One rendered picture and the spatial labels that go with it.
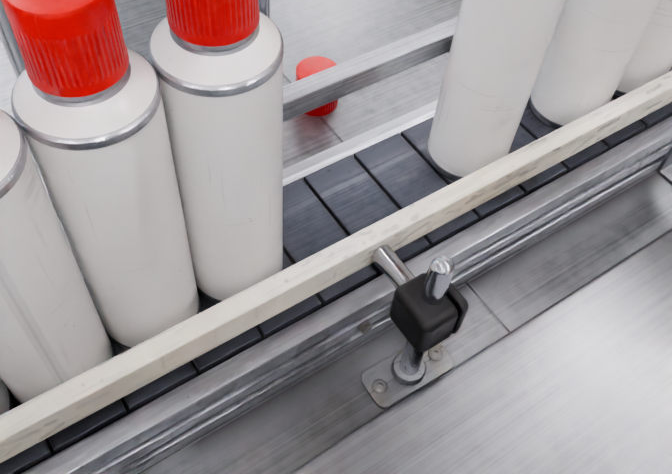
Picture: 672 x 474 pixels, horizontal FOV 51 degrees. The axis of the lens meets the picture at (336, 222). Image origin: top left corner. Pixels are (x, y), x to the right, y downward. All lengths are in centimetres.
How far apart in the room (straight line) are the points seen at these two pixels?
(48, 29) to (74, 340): 15
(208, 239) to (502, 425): 17
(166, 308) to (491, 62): 21
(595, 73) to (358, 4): 26
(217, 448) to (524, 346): 18
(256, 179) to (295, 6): 36
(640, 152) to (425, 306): 23
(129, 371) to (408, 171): 22
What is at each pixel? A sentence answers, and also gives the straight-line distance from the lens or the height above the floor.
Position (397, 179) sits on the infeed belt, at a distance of 45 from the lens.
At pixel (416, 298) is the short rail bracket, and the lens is 36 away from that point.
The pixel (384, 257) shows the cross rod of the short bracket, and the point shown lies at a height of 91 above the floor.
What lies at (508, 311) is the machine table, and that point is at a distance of 47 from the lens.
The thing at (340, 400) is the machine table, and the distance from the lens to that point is 42.
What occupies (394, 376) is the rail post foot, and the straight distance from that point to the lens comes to 43.
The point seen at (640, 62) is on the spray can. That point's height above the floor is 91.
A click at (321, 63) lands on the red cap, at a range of 55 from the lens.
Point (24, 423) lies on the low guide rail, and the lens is 35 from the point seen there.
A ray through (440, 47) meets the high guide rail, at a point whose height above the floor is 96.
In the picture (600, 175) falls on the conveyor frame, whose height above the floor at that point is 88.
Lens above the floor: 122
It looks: 53 degrees down
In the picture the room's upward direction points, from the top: 6 degrees clockwise
